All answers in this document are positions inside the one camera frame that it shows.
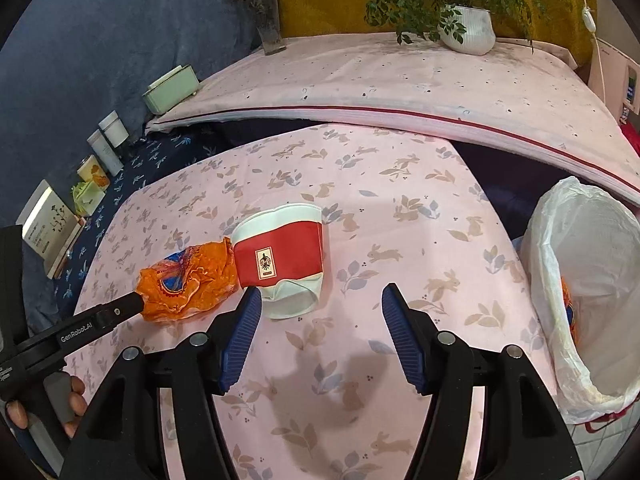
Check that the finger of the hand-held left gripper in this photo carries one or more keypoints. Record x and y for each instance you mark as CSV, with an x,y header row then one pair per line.
x,y
107,315

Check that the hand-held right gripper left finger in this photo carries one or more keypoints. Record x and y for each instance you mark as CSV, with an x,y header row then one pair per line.
x,y
242,337

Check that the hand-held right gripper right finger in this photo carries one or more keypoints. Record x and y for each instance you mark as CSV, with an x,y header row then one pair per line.
x,y
402,335

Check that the orange snack wrapper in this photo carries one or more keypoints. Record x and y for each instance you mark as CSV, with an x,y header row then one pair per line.
x,y
190,280
570,310

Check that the red and white paper cup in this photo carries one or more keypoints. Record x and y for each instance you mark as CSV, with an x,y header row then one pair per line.
x,y
280,255

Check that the white bin with plastic liner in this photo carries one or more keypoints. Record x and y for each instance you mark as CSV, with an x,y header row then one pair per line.
x,y
600,270

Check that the person's left hand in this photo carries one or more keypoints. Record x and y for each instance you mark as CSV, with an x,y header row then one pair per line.
x,y
77,400

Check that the white printed book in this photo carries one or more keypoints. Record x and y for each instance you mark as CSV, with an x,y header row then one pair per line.
x,y
47,225

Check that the green and yellow packet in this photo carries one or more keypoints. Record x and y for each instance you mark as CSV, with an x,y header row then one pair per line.
x,y
87,197

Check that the pink bunny printed cloth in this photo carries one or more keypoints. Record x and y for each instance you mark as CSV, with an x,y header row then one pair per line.
x,y
400,200

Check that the printed yellow can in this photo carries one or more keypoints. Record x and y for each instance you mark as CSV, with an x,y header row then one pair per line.
x,y
89,167

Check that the dark blue floral cloth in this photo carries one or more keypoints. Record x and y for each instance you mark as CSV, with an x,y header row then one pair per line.
x,y
140,160

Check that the tall white bottle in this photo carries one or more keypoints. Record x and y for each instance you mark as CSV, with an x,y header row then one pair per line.
x,y
105,152

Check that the short white jar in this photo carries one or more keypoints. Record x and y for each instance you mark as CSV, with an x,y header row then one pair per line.
x,y
114,130

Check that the pale green box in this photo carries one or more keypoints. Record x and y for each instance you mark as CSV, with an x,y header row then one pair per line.
x,y
167,92

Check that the pink speckled sheet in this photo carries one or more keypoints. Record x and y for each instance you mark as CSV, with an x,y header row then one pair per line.
x,y
400,80

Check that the blue blanket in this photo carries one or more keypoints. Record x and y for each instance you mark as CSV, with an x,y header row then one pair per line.
x,y
125,50

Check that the red cloth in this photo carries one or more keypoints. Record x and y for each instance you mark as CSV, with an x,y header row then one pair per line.
x,y
632,135

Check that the glass vase with pink flowers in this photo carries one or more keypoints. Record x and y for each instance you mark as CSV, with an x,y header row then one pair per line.
x,y
270,30

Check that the green plant in white pot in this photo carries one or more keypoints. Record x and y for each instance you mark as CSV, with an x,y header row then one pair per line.
x,y
472,30

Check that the pink water dispenser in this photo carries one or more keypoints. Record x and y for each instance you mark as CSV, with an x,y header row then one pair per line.
x,y
607,70

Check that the mustard yellow blanket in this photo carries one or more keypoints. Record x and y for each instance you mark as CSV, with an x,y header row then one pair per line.
x,y
325,5

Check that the beige curtain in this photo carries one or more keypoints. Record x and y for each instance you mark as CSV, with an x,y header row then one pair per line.
x,y
611,17

